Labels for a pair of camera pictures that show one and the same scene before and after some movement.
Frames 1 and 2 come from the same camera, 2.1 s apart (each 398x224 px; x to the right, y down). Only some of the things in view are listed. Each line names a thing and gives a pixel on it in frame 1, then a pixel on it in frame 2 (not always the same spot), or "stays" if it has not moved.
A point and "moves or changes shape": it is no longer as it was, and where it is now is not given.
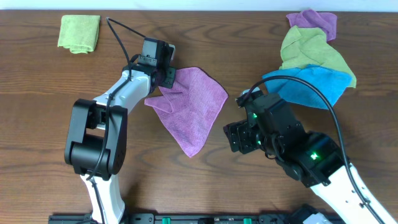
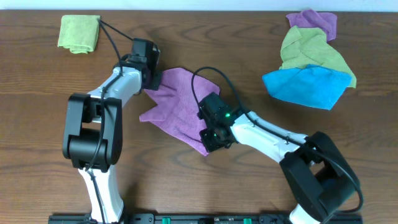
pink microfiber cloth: [189, 106] moves or changes shape
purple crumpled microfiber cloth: [310, 18] stays
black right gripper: [237, 134] to [209, 145]
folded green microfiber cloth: [79, 33] stays
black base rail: [179, 218] stays
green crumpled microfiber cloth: [301, 47] stays
